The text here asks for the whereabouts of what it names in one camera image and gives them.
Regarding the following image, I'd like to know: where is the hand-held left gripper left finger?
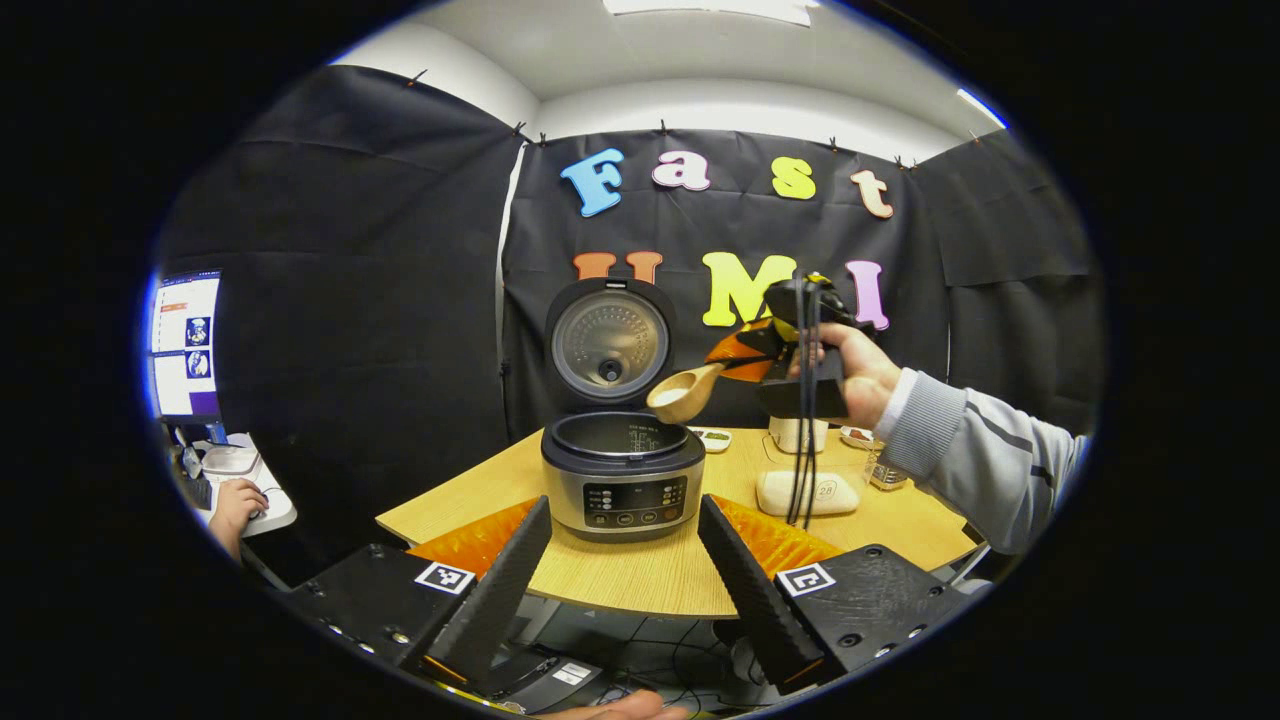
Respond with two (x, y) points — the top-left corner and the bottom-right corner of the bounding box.
(285, 495), (554, 686)

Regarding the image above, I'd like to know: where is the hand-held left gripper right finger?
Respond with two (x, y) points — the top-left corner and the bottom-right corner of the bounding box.
(697, 493), (976, 696)

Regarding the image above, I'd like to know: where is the wooden spoon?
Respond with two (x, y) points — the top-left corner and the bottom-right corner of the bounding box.
(646, 360), (761, 426)

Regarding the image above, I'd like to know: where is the clear wire chopstick holder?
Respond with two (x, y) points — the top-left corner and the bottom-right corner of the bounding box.
(865, 450), (911, 491)

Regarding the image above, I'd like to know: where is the silver black rice cooker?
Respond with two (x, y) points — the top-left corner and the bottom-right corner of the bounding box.
(541, 278), (707, 543)

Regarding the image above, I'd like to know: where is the white toaster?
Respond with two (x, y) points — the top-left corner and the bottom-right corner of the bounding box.
(768, 415), (829, 455)

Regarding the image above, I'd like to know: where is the black box white label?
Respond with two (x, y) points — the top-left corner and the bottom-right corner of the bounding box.
(470, 650), (604, 714)

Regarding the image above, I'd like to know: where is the white side desk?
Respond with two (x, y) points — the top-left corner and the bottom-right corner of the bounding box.
(180, 433), (298, 538)

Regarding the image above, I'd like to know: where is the white desk gadget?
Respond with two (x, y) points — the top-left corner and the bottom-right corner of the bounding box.
(200, 445), (263, 479)

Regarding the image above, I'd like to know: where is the wide ceiling light panel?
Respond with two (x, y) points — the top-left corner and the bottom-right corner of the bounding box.
(603, 0), (813, 26)

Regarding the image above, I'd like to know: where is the narrow ceiling light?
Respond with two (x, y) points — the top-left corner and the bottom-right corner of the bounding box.
(955, 88), (1009, 129)

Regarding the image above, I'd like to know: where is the computer monitor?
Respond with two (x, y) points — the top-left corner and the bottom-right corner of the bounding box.
(148, 270), (223, 421)

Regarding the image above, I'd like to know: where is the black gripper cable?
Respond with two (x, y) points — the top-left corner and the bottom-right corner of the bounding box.
(785, 278), (829, 529)

